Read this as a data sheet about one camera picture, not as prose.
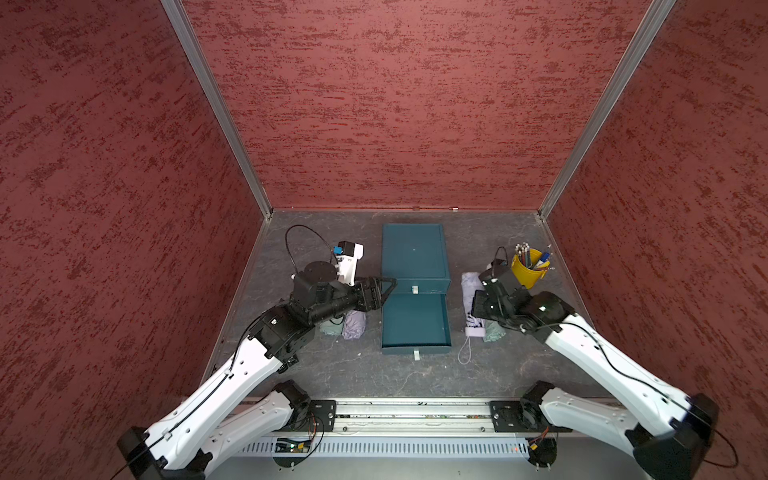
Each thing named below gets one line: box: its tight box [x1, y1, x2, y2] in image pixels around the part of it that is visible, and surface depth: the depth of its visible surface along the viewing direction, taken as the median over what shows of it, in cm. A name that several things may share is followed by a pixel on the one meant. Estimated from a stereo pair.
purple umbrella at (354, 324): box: [342, 310, 367, 340], surface depth 87 cm
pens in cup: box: [514, 241, 552, 269], surface depth 94 cm
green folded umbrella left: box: [319, 318, 345, 336], surface depth 88 cm
